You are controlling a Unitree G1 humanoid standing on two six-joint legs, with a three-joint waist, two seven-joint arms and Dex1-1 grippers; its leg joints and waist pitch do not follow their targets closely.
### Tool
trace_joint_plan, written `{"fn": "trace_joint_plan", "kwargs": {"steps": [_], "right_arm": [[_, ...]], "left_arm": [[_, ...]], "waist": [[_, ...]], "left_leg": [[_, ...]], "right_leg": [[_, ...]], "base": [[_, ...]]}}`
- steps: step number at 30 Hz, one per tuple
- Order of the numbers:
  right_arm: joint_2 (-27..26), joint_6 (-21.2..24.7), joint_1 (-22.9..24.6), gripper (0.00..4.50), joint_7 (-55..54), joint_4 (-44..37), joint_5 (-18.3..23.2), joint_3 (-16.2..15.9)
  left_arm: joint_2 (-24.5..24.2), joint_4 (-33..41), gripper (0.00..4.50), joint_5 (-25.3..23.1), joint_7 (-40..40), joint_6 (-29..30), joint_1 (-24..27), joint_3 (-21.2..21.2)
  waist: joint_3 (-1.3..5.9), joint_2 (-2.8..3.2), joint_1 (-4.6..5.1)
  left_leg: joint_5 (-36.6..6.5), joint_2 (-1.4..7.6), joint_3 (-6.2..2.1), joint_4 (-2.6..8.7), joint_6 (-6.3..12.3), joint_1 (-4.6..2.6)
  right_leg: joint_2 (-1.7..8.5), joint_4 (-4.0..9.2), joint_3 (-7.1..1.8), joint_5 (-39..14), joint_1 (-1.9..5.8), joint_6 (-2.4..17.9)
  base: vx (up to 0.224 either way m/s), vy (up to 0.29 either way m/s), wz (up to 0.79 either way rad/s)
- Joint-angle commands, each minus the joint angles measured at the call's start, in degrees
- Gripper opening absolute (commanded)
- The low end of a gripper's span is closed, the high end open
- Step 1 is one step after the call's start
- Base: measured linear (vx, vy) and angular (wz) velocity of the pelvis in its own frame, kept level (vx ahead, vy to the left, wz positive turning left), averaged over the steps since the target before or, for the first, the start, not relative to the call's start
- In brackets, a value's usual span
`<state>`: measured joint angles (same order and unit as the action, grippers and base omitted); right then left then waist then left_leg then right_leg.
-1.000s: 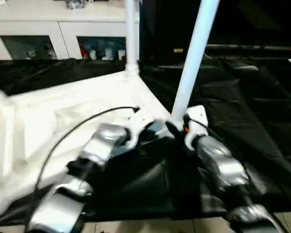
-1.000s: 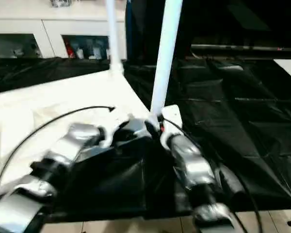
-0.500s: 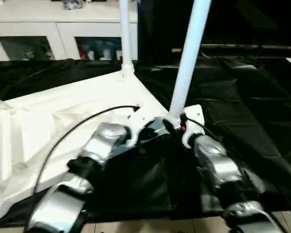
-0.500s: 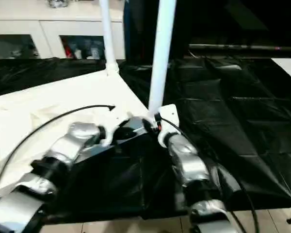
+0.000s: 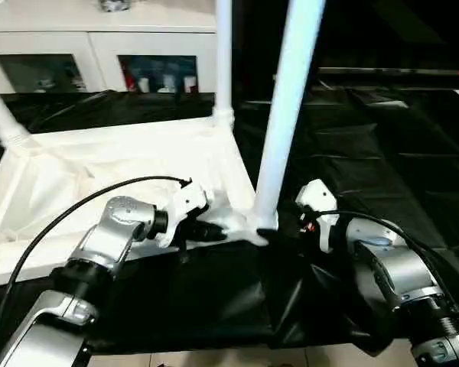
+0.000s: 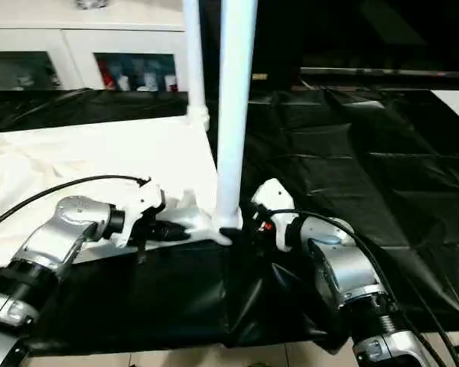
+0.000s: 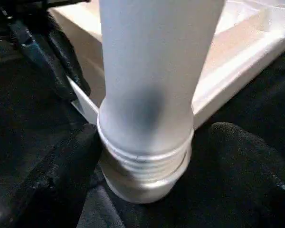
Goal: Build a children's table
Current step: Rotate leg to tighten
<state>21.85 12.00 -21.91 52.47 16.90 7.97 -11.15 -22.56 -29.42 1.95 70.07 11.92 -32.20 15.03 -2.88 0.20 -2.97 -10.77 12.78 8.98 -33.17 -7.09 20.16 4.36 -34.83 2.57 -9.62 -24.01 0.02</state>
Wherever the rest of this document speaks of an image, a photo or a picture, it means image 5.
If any white plastic table top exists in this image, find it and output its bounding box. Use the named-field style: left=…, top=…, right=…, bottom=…
left=0, top=113, right=281, bottom=288

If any black mat cloth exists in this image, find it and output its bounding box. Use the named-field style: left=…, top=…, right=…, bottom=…
left=0, top=87, right=459, bottom=355

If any black fabric backdrop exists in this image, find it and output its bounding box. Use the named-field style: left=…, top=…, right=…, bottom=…
left=230, top=0, right=459, bottom=93

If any white glass door cabinet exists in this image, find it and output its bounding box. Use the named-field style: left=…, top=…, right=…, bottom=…
left=0, top=0, right=220, bottom=96

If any dark patterned cabinet-top object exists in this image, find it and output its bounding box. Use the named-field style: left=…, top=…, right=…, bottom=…
left=98, top=0, right=134, bottom=12

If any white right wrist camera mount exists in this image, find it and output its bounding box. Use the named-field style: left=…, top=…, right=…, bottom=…
left=293, top=177, right=340, bottom=254

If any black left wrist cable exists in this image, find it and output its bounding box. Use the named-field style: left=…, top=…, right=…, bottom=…
left=0, top=174, right=193, bottom=367

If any grey metal rail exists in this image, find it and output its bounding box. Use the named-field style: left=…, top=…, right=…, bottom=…
left=316, top=66, right=459, bottom=78

